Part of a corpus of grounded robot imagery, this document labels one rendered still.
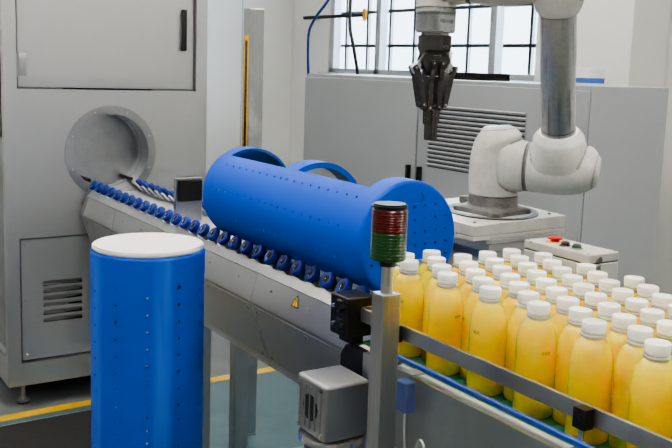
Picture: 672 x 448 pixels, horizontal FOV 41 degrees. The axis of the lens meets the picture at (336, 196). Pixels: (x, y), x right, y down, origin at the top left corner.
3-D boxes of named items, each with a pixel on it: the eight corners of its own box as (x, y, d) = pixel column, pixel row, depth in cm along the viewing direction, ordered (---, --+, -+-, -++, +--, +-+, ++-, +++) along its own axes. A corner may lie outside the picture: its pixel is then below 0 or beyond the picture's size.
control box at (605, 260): (551, 276, 222) (554, 235, 221) (616, 295, 205) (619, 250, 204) (521, 280, 217) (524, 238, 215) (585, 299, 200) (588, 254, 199)
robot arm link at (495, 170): (475, 187, 297) (479, 120, 294) (530, 193, 290) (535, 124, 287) (461, 194, 283) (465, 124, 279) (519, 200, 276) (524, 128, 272)
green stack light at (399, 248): (391, 253, 164) (393, 227, 163) (413, 260, 158) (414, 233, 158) (362, 256, 160) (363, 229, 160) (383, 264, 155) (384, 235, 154)
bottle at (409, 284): (398, 346, 195) (401, 262, 193) (427, 352, 192) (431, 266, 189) (382, 355, 189) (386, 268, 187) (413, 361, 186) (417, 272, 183)
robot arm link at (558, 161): (533, 175, 292) (603, 181, 283) (522, 202, 279) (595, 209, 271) (529, -62, 251) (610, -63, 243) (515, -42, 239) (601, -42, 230)
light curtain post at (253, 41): (249, 429, 373) (257, 9, 349) (256, 434, 368) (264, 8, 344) (236, 432, 370) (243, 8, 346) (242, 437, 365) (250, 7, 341)
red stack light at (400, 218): (393, 226, 163) (393, 205, 162) (414, 232, 158) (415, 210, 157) (363, 229, 160) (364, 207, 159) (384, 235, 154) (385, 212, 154)
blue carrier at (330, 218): (283, 229, 297) (281, 143, 292) (455, 288, 224) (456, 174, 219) (203, 241, 282) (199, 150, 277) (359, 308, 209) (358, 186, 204)
